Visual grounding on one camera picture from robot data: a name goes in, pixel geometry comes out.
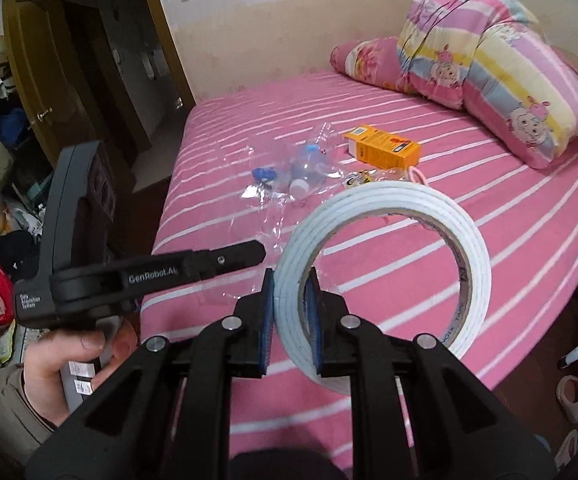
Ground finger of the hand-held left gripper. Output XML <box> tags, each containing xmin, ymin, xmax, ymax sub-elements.
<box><xmin>189</xmin><ymin>240</ymin><xmax>266</xmax><ymax>282</ymax></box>

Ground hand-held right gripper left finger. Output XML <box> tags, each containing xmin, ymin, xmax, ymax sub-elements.
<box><xmin>25</xmin><ymin>268</ymin><xmax>276</xmax><ymax>480</ymax></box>

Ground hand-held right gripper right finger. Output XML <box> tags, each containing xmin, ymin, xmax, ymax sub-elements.
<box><xmin>305</xmin><ymin>266</ymin><xmax>558</xmax><ymax>480</ymax></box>

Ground white tape roll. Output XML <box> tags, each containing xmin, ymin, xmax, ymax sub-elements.
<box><xmin>274</xmin><ymin>182</ymin><xmax>492</xmax><ymax>395</ymax></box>

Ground person's left forearm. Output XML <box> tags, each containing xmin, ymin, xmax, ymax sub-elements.
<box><xmin>0</xmin><ymin>366</ymin><xmax>56</xmax><ymax>471</ymax></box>

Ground person's left hand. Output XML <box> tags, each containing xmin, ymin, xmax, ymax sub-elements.
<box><xmin>23</xmin><ymin>313</ymin><xmax>138</xmax><ymax>427</ymax></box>

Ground clear plastic wrapper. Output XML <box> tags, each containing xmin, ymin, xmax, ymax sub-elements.
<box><xmin>196</xmin><ymin>143</ymin><xmax>320</xmax><ymax>306</ymax></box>

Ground pink striped bed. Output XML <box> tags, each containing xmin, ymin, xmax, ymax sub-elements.
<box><xmin>139</xmin><ymin>69</ymin><xmax>578</xmax><ymax>472</ymax></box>

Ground crushed clear plastic bottle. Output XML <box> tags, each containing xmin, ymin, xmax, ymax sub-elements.
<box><xmin>284</xmin><ymin>123</ymin><xmax>346</xmax><ymax>207</ymax></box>

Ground brown wooden door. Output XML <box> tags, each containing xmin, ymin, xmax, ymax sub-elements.
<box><xmin>2</xmin><ymin>0</ymin><xmax>64</xmax><ymax>171</ymax></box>

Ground orange carton box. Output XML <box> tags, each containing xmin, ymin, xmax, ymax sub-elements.
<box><xmin>343</xmin><ymin>125</ymin><xmax>422</xmax><ymax>170</ymax></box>

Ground pink floral pillow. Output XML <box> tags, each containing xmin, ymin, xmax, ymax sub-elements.
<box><xmin>330</xmin><ymin>36</ymin><xmax>420</xmax><ymax>95</ymax></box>

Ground beige slipper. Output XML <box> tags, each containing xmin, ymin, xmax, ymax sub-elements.
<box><xmin>557</xmin><ymin>375</ymin><xmax>578</xmax><ymax>424</ymax></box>

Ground pastel striped cartoon quilt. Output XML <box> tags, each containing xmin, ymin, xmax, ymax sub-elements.
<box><xmin>397</xmin><ymin>0</ymin><xmax>578</xmax><ymax>170</ymax></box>

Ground pink ring keychain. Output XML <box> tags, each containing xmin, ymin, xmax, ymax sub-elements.
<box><xmin>345</xmin><ymin>165</ymin><xmax>428</xmax><ymax>189</ymax></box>

